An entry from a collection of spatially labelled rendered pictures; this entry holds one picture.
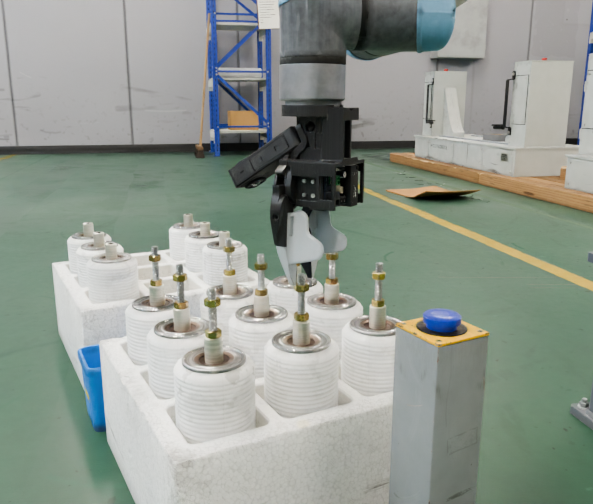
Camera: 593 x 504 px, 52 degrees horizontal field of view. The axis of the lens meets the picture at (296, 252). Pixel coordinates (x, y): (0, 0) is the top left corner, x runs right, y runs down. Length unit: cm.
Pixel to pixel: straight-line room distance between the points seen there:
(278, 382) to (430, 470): 21
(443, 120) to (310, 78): 481
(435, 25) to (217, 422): 50
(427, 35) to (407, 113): 700
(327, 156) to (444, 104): 479
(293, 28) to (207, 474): 49
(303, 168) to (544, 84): 363
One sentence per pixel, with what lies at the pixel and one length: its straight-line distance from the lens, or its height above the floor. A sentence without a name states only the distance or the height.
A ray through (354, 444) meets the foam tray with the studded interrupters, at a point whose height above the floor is 14.
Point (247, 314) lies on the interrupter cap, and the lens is 88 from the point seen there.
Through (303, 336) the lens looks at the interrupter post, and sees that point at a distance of 77.
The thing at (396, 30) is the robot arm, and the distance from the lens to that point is 72.
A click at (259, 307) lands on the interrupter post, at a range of 87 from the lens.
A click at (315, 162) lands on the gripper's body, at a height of 48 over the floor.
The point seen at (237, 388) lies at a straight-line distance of 71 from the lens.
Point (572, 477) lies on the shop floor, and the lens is 106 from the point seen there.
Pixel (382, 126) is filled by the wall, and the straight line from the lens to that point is 761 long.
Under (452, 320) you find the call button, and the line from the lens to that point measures 66.
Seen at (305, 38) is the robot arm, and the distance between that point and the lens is 69.
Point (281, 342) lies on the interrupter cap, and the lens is 78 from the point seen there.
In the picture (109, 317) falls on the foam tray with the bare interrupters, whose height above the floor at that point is 16.
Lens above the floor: 55
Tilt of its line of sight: 14 degrees down
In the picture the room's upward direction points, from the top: straight up
